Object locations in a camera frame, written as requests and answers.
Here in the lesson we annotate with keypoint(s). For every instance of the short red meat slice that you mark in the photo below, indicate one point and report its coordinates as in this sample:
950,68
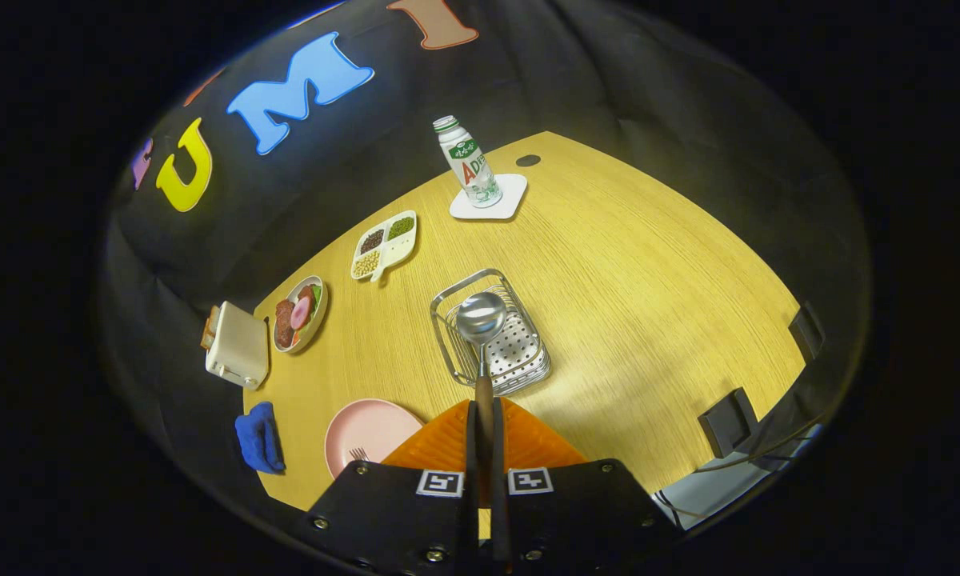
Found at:
308,296

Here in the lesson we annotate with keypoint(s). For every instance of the heap of black beans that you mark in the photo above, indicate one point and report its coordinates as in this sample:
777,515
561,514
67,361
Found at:
371,241

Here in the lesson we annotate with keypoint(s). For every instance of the pink round plate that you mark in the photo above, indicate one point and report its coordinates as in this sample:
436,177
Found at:
376,428

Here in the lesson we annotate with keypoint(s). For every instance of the heap of yellow soybeans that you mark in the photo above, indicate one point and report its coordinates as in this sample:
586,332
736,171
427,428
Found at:
366,264

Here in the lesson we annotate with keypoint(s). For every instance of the white toaster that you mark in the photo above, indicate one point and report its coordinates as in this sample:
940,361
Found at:
240,348

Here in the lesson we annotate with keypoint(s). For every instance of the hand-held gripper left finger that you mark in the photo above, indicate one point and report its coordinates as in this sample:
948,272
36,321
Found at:
471,464

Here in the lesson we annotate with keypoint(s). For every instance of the pink ham slice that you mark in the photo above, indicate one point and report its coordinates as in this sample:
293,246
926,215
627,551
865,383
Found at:
300,314

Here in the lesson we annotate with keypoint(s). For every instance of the grey round food plate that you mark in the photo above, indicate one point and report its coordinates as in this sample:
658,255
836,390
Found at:
321,320

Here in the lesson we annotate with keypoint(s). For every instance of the green lettuce leaf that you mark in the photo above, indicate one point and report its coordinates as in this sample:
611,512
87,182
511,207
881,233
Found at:
318,293

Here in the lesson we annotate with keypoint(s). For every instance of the white square coaster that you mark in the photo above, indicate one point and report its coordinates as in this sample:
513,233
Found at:
512,192

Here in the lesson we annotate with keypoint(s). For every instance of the black table clamp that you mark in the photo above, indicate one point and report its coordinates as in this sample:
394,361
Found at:
806,330
728,422

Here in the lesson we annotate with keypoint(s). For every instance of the blue folded towel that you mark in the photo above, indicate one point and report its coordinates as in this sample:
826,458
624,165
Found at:
256,440

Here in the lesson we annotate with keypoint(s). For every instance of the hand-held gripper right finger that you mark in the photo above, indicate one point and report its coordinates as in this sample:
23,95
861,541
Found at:
498,464

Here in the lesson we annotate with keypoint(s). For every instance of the toast slice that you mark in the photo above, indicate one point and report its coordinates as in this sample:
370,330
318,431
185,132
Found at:
208,328

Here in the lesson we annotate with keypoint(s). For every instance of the white divided dish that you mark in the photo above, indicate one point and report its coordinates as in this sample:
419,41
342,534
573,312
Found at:
396,250

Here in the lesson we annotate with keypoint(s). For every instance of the black backdrop cloth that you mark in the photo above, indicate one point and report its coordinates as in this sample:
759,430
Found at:
608,88

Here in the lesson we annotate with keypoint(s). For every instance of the white green-capped drink bottle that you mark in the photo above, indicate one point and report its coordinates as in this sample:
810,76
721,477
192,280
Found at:
468,164

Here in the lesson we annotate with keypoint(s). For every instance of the heap of green beans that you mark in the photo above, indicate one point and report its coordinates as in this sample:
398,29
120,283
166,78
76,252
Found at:
401,227

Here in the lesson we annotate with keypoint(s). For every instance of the long red meat slice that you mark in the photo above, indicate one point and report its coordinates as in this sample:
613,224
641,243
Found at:
284,324

